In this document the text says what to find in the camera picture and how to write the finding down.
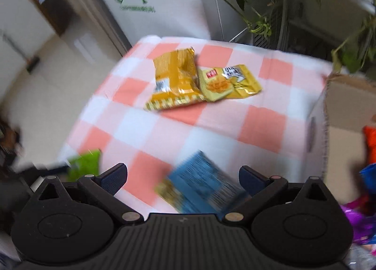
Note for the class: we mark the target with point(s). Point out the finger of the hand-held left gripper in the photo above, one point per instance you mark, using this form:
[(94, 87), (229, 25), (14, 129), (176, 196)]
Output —
[(44, 170)]

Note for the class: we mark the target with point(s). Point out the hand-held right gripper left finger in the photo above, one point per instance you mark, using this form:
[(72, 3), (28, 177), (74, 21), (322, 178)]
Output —
[(113, 179)]

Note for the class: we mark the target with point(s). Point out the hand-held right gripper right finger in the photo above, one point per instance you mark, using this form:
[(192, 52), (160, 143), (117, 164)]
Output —
[(252, 180)]

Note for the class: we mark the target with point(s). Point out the green snack packet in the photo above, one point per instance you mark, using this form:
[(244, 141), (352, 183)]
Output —
[(85, 164)]

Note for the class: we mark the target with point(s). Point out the light blue snack packet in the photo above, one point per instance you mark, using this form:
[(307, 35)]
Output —
[(202, 185)]

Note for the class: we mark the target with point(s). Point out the brown cardboard box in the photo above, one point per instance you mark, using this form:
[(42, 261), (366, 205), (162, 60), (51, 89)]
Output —
[(343, 146)]

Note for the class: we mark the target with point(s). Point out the purple snack packet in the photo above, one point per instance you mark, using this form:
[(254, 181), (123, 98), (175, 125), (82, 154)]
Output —
[(361, 220)]

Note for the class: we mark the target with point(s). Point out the dark blue shiny snack packet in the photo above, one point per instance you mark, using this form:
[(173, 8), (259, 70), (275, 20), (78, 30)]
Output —
[(369, 176)]

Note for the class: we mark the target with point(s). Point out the red snack packet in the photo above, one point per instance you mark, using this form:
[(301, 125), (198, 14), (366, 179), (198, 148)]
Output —
[(370, 143)]

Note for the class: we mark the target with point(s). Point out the pink white checkered tablecloth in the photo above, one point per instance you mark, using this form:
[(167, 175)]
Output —
[(258, 129)]

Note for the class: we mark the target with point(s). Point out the small yellow snack packet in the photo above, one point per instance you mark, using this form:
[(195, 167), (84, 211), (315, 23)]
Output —
[(226, 85)]

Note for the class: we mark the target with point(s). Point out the orange striped snack packet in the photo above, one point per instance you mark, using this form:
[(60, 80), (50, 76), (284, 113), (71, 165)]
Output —
[(173, 82)]

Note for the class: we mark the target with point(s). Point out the dark wooden cabinet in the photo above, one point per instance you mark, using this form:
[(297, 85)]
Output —
[(55, 14)]

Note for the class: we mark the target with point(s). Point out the white refrigerator with green print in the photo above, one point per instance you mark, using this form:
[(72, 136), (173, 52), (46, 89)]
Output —
[(164, 17)]

